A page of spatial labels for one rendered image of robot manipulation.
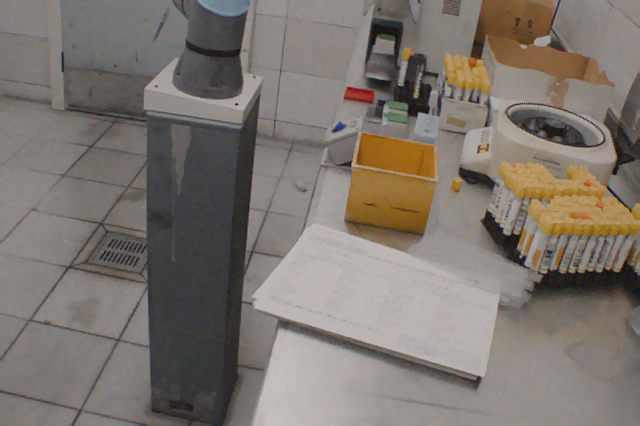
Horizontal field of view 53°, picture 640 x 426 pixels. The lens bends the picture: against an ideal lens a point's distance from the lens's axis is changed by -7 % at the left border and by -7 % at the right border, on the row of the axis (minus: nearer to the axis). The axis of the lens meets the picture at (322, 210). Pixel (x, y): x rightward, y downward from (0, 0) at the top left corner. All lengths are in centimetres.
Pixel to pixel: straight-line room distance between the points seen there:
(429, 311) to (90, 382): 130
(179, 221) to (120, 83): 203
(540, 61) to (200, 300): 103
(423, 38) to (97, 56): 203
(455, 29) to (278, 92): 164
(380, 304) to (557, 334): 25
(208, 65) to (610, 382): 93
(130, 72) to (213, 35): 209
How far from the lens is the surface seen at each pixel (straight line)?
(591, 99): 162
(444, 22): 182
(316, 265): 95
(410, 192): 106
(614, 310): 107
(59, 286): 238
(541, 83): 158
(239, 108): 138
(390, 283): 95
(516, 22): 222
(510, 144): 125
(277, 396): 78
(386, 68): 167
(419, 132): 120
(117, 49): 343
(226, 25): 136
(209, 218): 148
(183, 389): 184
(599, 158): 127
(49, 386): 203
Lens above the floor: 143
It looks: 30 degrees down
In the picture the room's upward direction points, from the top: 9 degrees clockwise
